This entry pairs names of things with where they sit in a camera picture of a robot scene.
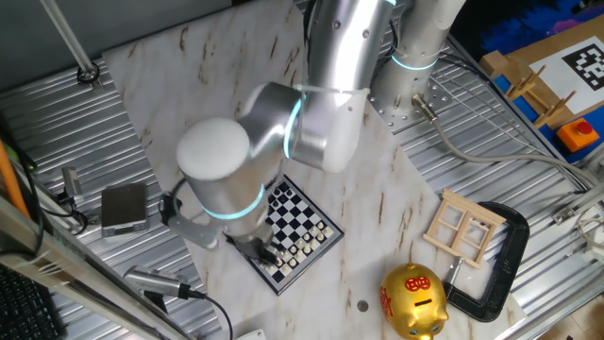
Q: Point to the dark blue acoustic foam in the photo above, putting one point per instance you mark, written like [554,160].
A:
[514,28]

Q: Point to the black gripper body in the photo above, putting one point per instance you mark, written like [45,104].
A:
[247,246]

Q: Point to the white marker sheet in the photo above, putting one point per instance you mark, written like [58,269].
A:
[552,71]

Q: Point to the aluminium frame beam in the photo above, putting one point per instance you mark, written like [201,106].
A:
[71,266]

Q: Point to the gold piggy bank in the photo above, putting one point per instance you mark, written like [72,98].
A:
[406,307]

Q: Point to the black keyboard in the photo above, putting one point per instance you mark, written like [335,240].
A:
[23,311]

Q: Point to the black C-clamp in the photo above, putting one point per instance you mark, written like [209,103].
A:
[514,245]

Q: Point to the aluminium frame rail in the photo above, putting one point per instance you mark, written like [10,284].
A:
[585,200]

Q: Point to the orange emergency stop box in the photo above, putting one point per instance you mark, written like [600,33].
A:
[573,137]

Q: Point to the silver camera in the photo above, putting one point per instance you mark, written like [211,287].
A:
[151,281]

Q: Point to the orange pole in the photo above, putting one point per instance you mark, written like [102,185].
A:
[9,179]

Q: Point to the blue mat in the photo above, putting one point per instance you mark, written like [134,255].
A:
[528,111]

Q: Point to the steel digital scale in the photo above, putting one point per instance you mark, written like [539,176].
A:
[123,205]

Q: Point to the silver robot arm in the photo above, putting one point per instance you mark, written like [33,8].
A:
[222,156]

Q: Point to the grey coin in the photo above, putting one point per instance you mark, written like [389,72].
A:
[363,306]

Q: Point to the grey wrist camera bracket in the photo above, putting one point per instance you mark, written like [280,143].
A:
[193,231]

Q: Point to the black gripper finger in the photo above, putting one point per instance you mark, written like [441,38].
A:
[270,249]
[265,258]

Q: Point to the wooden block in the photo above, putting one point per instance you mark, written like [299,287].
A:
[493,64]

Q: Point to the wooden peg rack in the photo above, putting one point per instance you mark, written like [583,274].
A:
[556,108]

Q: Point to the black framed chessboard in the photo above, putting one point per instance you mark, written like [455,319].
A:
[302,222]

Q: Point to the wooden window frame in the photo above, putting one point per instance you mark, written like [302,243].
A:
[472,207]

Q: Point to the small grey camera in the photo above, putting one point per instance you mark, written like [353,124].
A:
[72,184]

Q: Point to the brown cardboard sheet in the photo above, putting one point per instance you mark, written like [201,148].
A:
[521,56]

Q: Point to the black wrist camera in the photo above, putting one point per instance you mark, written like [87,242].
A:
[167,210]

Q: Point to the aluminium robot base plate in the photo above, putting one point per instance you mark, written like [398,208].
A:
[443,101]

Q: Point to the grey metal pole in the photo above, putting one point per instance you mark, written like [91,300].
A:
[70,38]

